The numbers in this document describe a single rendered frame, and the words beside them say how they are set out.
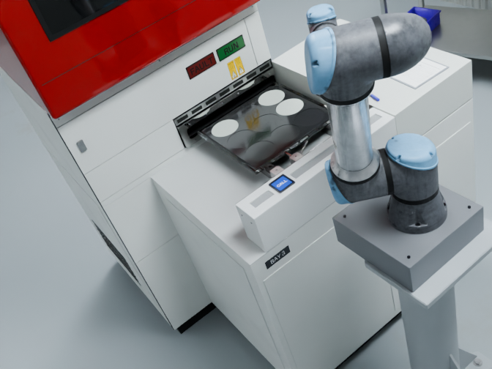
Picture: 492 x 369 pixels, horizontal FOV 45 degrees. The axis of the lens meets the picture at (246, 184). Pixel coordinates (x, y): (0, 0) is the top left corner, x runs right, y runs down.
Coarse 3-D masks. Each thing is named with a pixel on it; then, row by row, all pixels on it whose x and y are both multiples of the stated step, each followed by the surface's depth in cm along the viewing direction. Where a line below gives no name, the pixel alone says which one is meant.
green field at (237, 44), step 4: (236, 40) 212; (240, 40) 213; (228, 44) 211; (232, 44) 212; (236, 44) 213; (240, 44) 214; (244, 44) 214; (220, 48) 210; (224, 48) 210; (228, 48) 211; (232, 48) 212; (236, 48) 213; (220, 52) 210; (224, 52) 211; (228, 52) 212; (232, 52) 213; (220, 56) 211; (224, 56) 212
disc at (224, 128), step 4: (224, 120) 215; (228, 120) 215; (232, 120) 214; (216, 124) 215; (220, 124) 214; (224, 124) 213; (228, 124) 213; (232, 124) 212; (236, 124) 211; (212, 128) 214; (216, 128) 213; (220, 128) 212; (224, 128) 212; (228, 128) 211; (232, 128) 210; (236, 128) 210; (212, 132) 212; (216, 132) 211; (220, 132) 211; (224, 132) 210; (228, 132) 209; (232, 132) 209; (220, 136) 208
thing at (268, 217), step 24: (384, 120) 181; (384, 144) 184; (288, 168) 176; (312, 168) 173; (264, 192) 171; (288, 192) 168; (312, 192) 173; (240, 216) 173; (264, 216) 166; (288, 216) 172; (312, 216) 178; (264, 240) 170
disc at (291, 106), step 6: (282, 102) 214; (288, 102) 213; (294, 102) 212; (300, 102) 211; (276, 108) 212; (282, 108) 211; (288, 108) 210; (294, 108) 209; (300, 108) 208; (282, 114) 208; (288, 114) 207
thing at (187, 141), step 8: (264, 72) 224; (272, 72) 226; (256, 80) 223; (240, 88) 221; (248, 88) 223; (224, 96) 220; (232, 96) 220; (216, 104) 217; (224, 104) 219; (200, 112) 216; (208, 112) 217; (192, 120) 214; (200, 120) 216; (216, 120) 222; (184, 128) 214; (184, 136) 215; (192, 136) 218; (200, 136) 219; (184, 144) 217; (192, 144) 219
